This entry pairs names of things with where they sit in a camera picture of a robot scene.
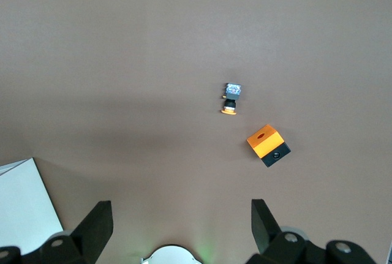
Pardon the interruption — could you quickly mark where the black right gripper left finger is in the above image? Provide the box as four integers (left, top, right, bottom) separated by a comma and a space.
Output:
0, 200, 114, 264

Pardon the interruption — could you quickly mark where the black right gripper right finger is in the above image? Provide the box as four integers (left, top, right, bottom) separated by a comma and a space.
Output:
246, 198, 377, 264

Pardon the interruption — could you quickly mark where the white drawer cabinet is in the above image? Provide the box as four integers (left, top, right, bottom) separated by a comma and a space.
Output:
0, 157, 66, 256

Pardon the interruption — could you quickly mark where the brown table cover mat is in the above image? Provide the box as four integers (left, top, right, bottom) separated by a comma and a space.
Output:
0, 0, 392, 264

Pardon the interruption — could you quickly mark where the orange black button enclosure box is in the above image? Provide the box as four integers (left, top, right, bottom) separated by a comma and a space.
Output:
246, 124, 292, 168

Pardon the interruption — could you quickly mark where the orange push button switch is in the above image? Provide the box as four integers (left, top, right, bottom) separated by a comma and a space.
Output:
219, 82, 243, 118

